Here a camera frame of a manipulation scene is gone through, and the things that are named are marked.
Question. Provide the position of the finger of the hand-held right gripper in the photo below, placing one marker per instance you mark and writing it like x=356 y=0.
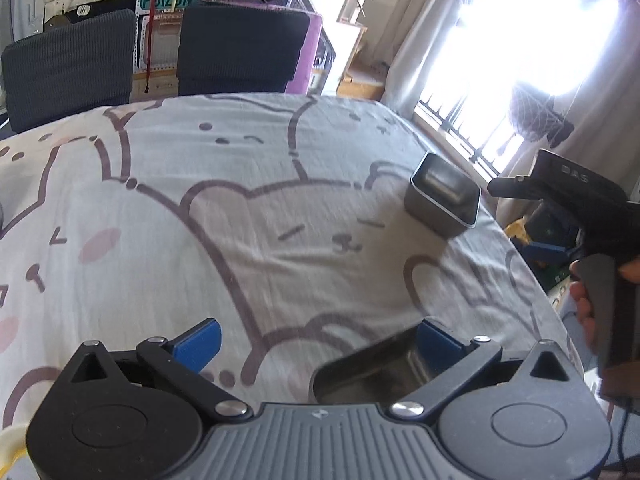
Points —
x=515 y=187
x=552 y=254

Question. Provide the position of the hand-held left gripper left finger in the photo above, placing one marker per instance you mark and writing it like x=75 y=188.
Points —
x=197 y=345

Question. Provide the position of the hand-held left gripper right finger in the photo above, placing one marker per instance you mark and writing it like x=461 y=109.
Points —
x=440 y=346

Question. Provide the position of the large square metal dish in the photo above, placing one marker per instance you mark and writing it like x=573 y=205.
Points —
x=370 y=370

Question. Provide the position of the small square metal tin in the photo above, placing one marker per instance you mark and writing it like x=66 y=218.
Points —
x=442 y=205

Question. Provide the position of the person's right hand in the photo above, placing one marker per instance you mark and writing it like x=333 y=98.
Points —
x=582 y=305

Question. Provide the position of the black window railing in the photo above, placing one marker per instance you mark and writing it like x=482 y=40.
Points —
x=465 y=135

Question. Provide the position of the dark hanging garment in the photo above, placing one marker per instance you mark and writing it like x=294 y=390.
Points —
x=537 y=112

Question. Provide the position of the bear print tablecloth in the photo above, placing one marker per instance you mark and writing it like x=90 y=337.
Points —
x=225 y=240

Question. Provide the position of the beige curtain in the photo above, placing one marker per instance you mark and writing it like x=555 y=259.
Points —
x=440 y=35

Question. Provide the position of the white stair cabinet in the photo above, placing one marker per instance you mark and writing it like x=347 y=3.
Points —
x=345 y=55

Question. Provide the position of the dark fabric chair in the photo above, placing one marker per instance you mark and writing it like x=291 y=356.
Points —
x=240 y=50
x=70 y=70

